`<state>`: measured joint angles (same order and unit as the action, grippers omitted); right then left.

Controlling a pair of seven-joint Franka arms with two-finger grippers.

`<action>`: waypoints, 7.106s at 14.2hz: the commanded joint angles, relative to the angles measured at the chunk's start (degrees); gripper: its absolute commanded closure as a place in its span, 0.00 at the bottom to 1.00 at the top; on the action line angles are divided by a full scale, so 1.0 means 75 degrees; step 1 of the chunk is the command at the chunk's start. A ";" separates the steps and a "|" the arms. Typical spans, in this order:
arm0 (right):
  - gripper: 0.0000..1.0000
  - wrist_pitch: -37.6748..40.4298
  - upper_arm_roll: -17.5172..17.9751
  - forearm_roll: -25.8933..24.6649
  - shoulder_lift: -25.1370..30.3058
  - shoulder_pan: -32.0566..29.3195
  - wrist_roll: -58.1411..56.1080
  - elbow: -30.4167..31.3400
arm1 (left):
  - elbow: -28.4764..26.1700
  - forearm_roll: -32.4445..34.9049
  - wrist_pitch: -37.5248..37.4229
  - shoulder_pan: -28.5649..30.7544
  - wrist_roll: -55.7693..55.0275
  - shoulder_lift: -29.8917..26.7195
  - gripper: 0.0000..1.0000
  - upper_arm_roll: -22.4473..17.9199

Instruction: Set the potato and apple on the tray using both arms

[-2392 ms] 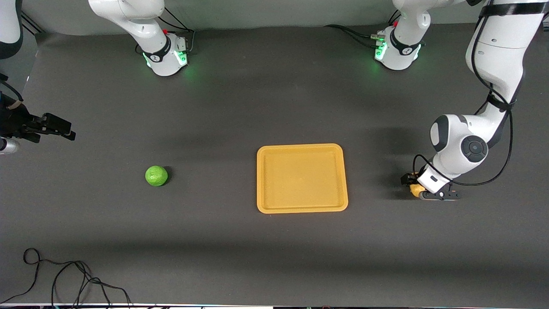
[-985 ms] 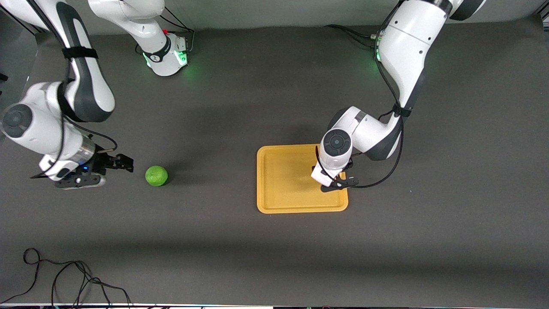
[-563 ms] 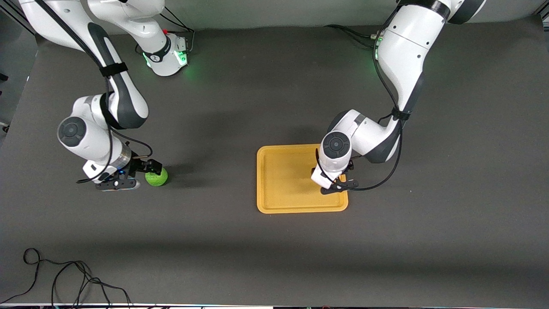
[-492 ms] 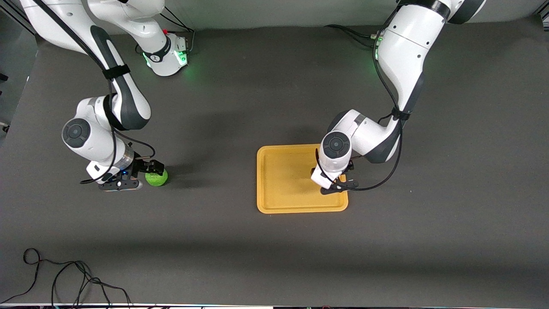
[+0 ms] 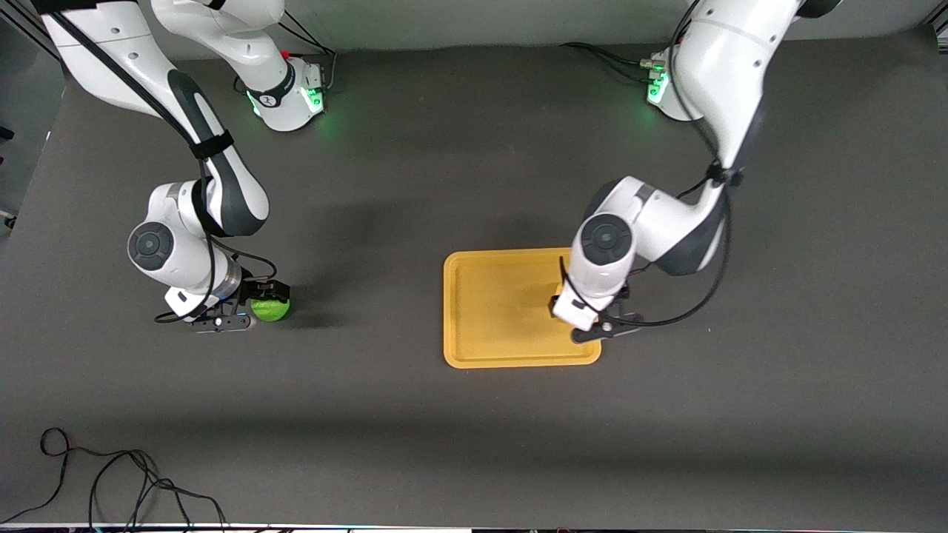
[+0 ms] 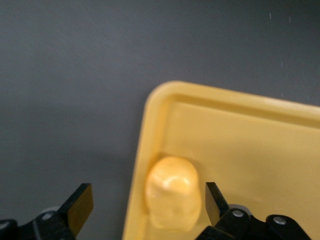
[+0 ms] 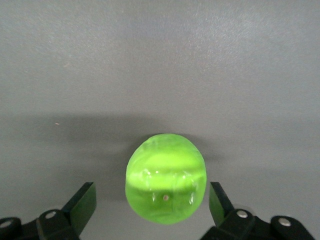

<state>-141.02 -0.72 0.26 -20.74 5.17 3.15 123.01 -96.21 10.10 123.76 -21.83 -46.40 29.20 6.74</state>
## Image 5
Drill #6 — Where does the dark grey table mat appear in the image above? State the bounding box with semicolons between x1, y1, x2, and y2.
0;30;948;530

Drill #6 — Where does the black right arm base cable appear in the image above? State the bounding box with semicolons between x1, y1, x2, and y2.
278;19;338;93

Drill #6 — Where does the black arm base cable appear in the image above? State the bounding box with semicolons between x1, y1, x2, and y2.
559;41;661;84
278;19;338;93

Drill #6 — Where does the orange plastic tray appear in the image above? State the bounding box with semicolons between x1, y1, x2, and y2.
443;247;602;369

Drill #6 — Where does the black aluminium frame rail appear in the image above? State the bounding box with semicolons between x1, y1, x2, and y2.
0;9;60;60

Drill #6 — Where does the thin black loose cable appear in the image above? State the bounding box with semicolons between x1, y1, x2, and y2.
0;427;230;530

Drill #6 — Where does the green lime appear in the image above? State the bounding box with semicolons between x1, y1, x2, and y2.
250;296;292;323

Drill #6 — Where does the black left arm base cable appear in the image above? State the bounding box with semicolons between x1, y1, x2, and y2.
559;41;661;84

